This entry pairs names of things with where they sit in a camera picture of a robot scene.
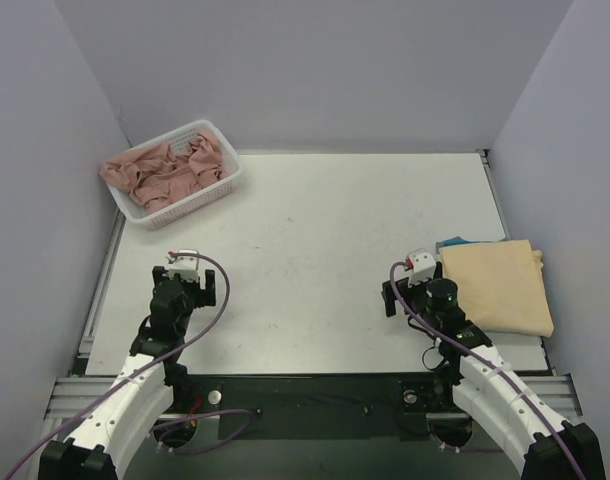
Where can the aluminium front frame rail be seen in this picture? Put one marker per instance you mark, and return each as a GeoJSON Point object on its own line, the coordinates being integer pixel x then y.
{"type": "Point", "coordinates": [71, 394]}

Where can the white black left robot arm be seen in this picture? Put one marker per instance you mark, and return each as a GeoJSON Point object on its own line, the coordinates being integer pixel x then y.
{"type": "Point", "coordinates": [149, 383]}

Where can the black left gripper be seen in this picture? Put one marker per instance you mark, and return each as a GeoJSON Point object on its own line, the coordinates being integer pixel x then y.
{"type": "Point", "coordinates": [208, 288]}

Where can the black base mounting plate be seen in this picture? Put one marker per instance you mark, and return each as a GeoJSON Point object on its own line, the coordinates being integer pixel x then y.
{"type": "Point", "coordinates": [409, 406]}

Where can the yellow t shirt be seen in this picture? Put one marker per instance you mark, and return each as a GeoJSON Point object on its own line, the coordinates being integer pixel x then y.
{"type": "Point", "coordinates": [500, 286]}

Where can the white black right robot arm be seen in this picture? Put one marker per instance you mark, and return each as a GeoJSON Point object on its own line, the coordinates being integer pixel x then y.
{"type": "Point", "coordinates": [541, 443]}

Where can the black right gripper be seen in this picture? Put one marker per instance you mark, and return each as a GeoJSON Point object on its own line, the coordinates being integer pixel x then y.
{"type": "Point", "coordinates": [390, 295]}

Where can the pink crumpled t shirt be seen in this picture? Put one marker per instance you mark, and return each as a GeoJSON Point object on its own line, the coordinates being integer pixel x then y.
{"type": "Point", "coordinates": [156, 177]}

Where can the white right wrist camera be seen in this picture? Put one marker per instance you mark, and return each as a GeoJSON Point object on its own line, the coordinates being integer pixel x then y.
{"type": "Point", "coordinates": [420, 266]}

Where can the blue folded t shirt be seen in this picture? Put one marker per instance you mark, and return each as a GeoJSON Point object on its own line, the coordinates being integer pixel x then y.
{"type": "Point", "coordinates": [450, 242]}

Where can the white plastic perforated basket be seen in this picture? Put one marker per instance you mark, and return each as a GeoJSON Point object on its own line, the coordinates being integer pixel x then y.
{"type": "Point", "coordinates": [178, 139]}

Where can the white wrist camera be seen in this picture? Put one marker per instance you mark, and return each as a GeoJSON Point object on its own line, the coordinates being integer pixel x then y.
{"type": "Point", "coordinates": [183, 265]}
{"type": "Point", "coordinates": [420, 266]}

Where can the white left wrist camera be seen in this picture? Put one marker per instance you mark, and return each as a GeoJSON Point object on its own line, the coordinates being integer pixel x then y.
{"type": "Point", "coordinates": [183, 265]}

